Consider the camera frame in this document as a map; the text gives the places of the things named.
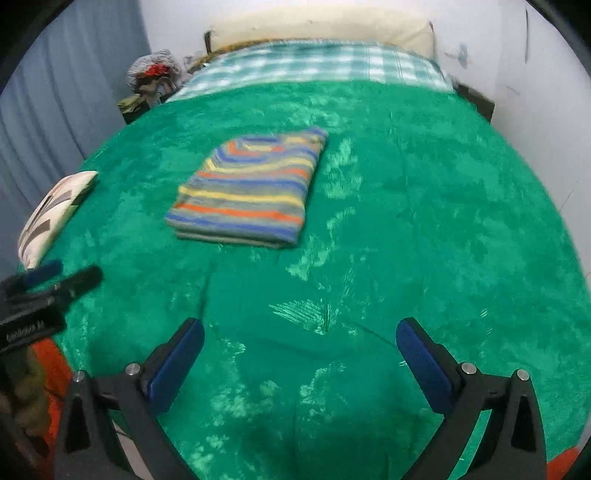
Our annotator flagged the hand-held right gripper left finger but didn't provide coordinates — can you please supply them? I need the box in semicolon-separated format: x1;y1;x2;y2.
54;318;206;480

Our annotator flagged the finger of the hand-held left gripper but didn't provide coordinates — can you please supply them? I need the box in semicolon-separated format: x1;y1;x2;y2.
6;259;64;292
28;265;103;303

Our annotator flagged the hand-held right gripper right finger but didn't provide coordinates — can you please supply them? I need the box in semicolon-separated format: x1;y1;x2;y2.
396;318;548;480

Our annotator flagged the striped knitted sweater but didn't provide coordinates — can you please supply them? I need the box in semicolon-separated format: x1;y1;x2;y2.
165;127;329;250

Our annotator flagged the pile of clothes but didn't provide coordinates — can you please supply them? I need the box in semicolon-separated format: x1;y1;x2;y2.
117;48;183;125

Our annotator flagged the person's left hand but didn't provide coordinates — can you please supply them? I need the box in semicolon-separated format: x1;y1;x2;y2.
8;346;51;446

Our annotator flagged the orange knitted garment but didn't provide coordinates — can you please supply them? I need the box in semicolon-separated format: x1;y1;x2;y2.
30;339;589;480

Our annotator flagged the cream brown patterned pillow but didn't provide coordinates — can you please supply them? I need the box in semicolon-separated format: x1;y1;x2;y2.
17;171;99;270

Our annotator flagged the green velvet blanket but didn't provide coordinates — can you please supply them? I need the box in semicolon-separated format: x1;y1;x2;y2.
18;78;591;480

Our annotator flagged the grey blue curtain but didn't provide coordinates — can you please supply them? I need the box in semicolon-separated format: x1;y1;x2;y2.
0;0;151;278

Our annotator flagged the green white checked bedsheet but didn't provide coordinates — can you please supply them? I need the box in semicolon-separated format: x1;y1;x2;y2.
165;41;455;102

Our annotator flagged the cream headboard cushion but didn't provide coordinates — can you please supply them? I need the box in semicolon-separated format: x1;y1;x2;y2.
210;7;437;58

